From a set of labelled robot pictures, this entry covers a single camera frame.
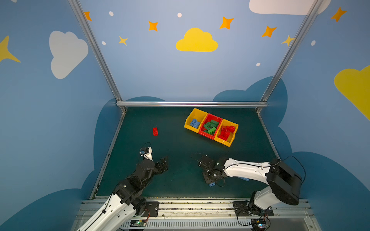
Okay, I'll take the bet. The red lego brick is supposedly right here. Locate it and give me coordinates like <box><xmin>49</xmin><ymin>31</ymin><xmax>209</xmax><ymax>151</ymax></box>
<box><xmin>153</xmin><ymin>128</ymin><xmax>159</xmax><ymax>136</ymax></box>

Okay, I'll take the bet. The green lego brick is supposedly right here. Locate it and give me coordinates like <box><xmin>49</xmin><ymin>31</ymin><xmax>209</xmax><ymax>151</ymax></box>
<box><xmin>203</xmin><ymin>120</ymin><xmax>219</xmax><ymax>135</ymax></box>

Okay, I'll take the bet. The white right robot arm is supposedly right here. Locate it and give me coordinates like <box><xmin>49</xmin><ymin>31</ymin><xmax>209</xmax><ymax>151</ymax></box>
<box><xmin>198</xmin><ymin>155</ymin><xmax>304</xmax><ymax>215</ymax></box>

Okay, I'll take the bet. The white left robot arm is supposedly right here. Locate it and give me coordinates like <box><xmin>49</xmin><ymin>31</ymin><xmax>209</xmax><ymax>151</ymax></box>
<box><xmin>78</xmin><ymin>157</ymin><xmax>169</xmax><ymax>231</ymax></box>

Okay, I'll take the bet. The yellow bin near right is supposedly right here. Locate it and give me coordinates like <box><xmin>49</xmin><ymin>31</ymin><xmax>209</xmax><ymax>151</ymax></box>
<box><xmin>214</xmin><ymin>119</ymin><xmax>239</xmax><ymax>147</ymax></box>

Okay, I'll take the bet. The yellow bin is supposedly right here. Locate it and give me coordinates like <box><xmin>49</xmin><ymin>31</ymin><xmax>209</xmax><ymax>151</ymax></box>
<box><xmin>184</xmin><ymin>108</ymin><xmax>208</xmax><ymax>133</ymax></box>
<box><xmin>214</xmin><ymin>119</ymin><xmax>239</xmax><ymax>147</ymax></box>

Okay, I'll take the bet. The red middle bin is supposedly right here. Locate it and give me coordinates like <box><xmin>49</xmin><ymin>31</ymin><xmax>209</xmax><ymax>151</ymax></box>
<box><xmin>198</xmin><ymin>114</ymin><xmax>223</xmax><ymax>140</ymax></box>

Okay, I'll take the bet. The yellow bin far left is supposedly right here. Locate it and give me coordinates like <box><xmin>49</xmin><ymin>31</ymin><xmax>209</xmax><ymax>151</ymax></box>
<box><xmin>184</xmin><ymin>108</ymin><xmax>208</xmax><ymax>133</ymax></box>

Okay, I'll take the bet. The green circuit board left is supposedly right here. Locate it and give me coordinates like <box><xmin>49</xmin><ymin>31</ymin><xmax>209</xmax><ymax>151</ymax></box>
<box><xmin>130</xmin><ymin>220</ymin><xmax>147</xmax><ymax>228</ymax></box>

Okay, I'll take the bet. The green circuit board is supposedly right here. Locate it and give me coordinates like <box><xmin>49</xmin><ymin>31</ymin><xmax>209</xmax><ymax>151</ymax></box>
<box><xmin>251</xmin><ymin>219</ymin><xmax>271</xmax><ymax>231</ymax></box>
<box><xmin>130</xmin><ymin>220</ymin><xmax>147</xmax><ymax>228</ymax></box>

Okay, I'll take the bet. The green circuit board right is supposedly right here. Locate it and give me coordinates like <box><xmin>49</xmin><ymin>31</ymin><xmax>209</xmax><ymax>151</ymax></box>
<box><xmin>251</xmin><ymin>219</ymin><xmax>271</xmax><ymax>231</ymax></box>

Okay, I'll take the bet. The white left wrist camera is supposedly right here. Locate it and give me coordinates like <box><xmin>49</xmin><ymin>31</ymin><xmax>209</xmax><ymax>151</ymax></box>
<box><xmin>139</xmin><ymin>147</ymin><xmax>153</xmax><ymax>161</ymax></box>

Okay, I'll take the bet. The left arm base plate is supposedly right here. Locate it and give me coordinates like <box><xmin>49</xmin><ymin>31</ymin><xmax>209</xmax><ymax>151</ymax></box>
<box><xmin>135</xmin><ymin>201</ymin><xmax>160</xmax><ymax>218</ymax></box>

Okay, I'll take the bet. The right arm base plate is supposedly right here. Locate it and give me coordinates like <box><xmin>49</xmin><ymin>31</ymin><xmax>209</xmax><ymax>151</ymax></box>
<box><xmin>233</xmin><ymin>201</ymin><xmax>274</xmax><ymax>217</ymax></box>

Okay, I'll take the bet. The aluminium back frame rail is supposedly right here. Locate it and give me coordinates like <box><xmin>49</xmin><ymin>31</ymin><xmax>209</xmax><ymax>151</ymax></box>
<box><xmin>116</xmin><ymin>101</ymin><xmax>268</xmax><ymax>108</ymax></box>

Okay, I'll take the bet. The front aluminium rail bed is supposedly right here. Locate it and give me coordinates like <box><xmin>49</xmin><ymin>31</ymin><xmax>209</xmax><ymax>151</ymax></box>
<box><xmin>70</xmin><ymin>197</ymin><xmax>321</xmax><ymax>231</ymax></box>

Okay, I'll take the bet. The aluminium left corner post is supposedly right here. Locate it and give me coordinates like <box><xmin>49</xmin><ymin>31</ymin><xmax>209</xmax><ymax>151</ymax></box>
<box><xmin>68</xmin><ymin>0</ymin><xmax>122</xmax><ymax>103</ymax></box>

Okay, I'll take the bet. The aluminium corner post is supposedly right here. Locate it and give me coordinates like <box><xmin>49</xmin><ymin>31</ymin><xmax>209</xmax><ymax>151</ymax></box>
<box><xmin>256</xmin><ymin>0</ymin><xmax>324</xmax><ymax>114</ymax></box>
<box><xmin>68</xmin><ymin>0</ymin><xmax>122</xmax><ymax>103</ymax></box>

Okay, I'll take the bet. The aluminium right corner post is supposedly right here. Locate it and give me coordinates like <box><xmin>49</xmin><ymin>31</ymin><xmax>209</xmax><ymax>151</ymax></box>
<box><xmin>256</xmin><ymin>0</ymin><xmax>324</xmax><ymax>114</ymax></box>

